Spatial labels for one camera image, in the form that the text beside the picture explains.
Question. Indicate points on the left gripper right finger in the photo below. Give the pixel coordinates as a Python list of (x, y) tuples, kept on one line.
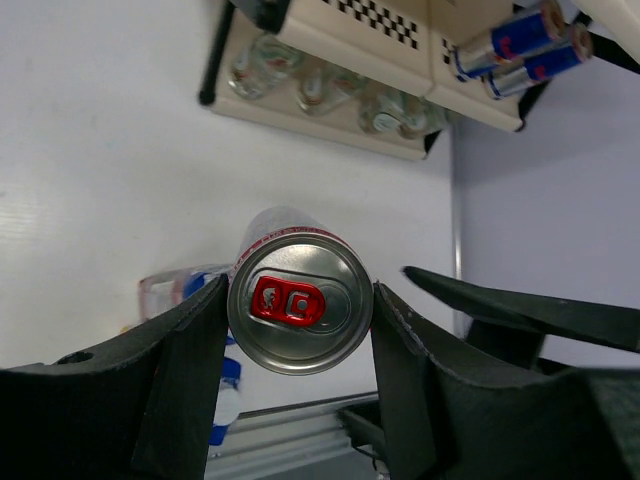
[(451, 411)]

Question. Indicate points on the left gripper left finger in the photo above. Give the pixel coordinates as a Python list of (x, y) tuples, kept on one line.
[(131, 407)]

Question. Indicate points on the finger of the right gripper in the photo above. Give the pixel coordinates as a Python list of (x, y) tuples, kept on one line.
[(606, 325)]

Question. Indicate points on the aluminium front rail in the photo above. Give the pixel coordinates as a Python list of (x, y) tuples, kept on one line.
[(283, 441)]

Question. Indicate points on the blue carton yellow side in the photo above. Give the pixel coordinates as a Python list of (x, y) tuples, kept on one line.
[(162, 292)]

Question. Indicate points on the clear bottle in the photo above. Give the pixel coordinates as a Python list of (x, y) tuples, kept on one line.
[(384, 111), (263, 65), (426, 118), (328, 87)]

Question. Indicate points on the energy drink can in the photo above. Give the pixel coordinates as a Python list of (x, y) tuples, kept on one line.
[(525, 32), (300, 300)]

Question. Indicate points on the energy drink can hidden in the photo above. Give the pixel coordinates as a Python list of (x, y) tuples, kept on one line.
[(573, 49)]

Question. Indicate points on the beige three-tier shelf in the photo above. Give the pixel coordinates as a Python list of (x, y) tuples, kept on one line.
[(405, 45)]

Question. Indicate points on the aluminium side rail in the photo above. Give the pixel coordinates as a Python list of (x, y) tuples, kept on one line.
[(455, 203)]

